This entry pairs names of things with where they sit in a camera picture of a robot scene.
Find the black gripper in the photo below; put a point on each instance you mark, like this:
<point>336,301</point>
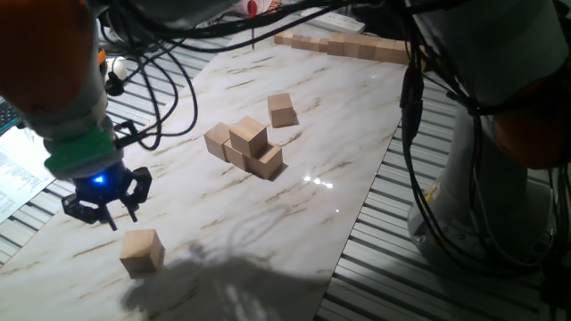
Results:
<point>105,186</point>

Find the large wooden cube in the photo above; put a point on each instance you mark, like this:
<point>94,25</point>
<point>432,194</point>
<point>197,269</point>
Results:
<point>140,250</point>
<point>367,48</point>
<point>399,52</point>
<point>351,46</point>
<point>234,157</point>
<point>267,162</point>
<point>281,111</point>
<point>384,51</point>
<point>336,44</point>
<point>215,142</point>
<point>248,136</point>

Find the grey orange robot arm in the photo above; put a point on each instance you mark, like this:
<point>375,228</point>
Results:
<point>44,53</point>

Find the printed paper sheets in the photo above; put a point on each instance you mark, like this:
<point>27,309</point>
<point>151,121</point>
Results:
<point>18,174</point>

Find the black keyboard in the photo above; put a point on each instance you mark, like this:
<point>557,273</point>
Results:
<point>6,116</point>

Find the marble pattern board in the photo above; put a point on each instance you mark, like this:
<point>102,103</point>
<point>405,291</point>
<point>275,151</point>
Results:
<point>267,214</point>

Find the small wooden cube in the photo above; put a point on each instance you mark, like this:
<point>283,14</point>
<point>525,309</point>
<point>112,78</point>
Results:
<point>297,41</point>
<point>315,44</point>
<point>288,39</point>
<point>324,46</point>
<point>279,38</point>
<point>306,43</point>

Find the pink folded cloth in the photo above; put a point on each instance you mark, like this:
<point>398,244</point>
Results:
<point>265,5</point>

